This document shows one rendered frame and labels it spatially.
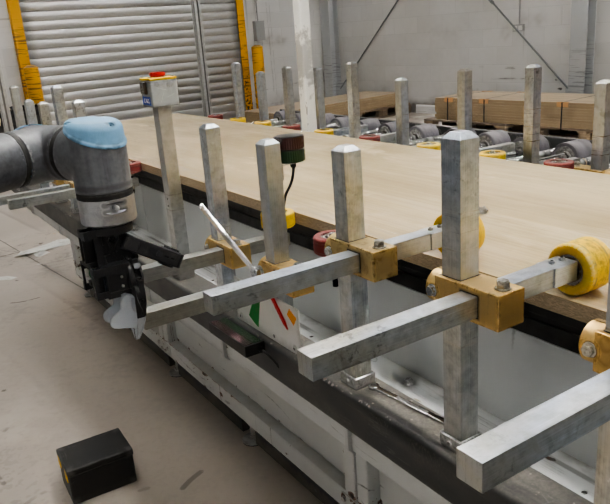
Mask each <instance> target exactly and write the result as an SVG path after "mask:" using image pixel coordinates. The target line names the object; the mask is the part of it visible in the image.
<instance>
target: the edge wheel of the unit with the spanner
mask: <svg viewBox="0 0 610 504"><path fill-rule="evenodd" d="M333 233H336V230H327V231H322V232H319V233H316V234H315V235H314V236H313V248H314V253H315V254H316V255H318V256H322V257H326V255H325V253H324V247H325V243H326V240H327V239H328V237H329V236H330V235H331V234H333ZM332 282H333V287H338V278H337V279H334V280H332Z"/></svg>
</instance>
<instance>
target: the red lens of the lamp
mask: <svg viewBox="0 0 610 504"><path fill-rule="evenodd" d="M274 137H275V136H274ZM274 137H273V139H275V140H276V141H278V142H279V143H280V150H295V149H300V148H303V147H305V144H304V135H303V134H302V136H300V137H295V138H285V139H280V138H274Z"/></svg>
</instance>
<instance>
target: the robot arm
mask: <svg viewBox="0 0 610 504"><path fill-rule="evenodd" d="M126 144H127V138H126V136H125V134H124V129H123V125H122V123H121V122H120V121H119V120H118V119H116V118H112V117H105V116H102V117H97V116H89V117H78V118H72V119H69V120H67V121H65V122H64V125H41V124H28V125H24V126H21V127H18V128H16V129H15V130H13V131H9V132H3V133H0V193H2V192H6V191H9V190H13V189H17V188H23V187H26V186H30V185H34V184H37V183H41V182H45V181H49V180H66V181H73V183H74V188H75V193H76V198H77V203H78V209H79V214H80V220H81V224H82V225H83V226H85V228H80V229H77V234H78V239H79V245H80V250H81V256H82V261H80V264H81V269H82V275H83V280H84V286H85V290H89V289H93V292H94V297H95V298H96V299H97V301H100V300H104V299H109V300H111V299H113V304H112V306H111V307H109V308H108V309H107V310H106V311H105V312H104V313H103V318H104V320H105V321H106V322H108V323H110V326H111V327H112V328H114V329H122V328H131V329H132V332H133V335H134V338H135V339H136V340H138V339H140V337H141V335H142V332H143V329H144V325H145V321H146V312H147V300H146V292H145V288H144V276H143V271H142V267H141V264H140V262H139V261H138V257H139V256H138V254H139V255H142V256H145V257H147V258H150V259H153V260H156V261H158V263H159V264H162V265H163V266H164V267H170V268H173V267H176V268H180V265H181V263H182V260H183V258H184V255H182V254H181V253H179V250H177V249H175V248H174V247H172V246H166V245H164V247H163V246H160V245H157V244H155V243H152V242H149V241H146V240H144V239H141V238H138V237H136V236H133V235H130V234H127V233H126V232H129V231H131V230H132V229H133V222H132V221H133V220H134V219H135V218H136V217H137V209H136V203H135V196H134V191H133V184H132V178H131V171H130V165H129V158H128V152H127V145H126ZM108 238H109V239H108ZM86 268H87V269H88V270H89V276H90V277H91V280H88V281H89V283H87V282H86V277H85V271H84V269H86Z"/></svg>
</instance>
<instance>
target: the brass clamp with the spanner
mask: <svg viewBox="0 0 610 504"><path fill-rule="evenodd" d="M295 262H297V261H295V260H293V259H290V260H288V261H284V262H281V263H277V264H274V263H271V262H269V261H267V260H266V256H264V257H263V258H262V259H261V260H260V261H259V263H258V265H260V266H261V267H262V268H263V271H264V274H265V273H269V272H272V271H276V270H280V269H283V268H287V267H290V266H293V264H294V263H295ZM314 291H315V290H314V286H311V287H308V288H305V289H301V290H298V291H295V292H292V293H288V294H286V295H288V296H290V297H292V298H296V297H299V296H303V295H306V294H309V293H312V292H314Z"/></svg>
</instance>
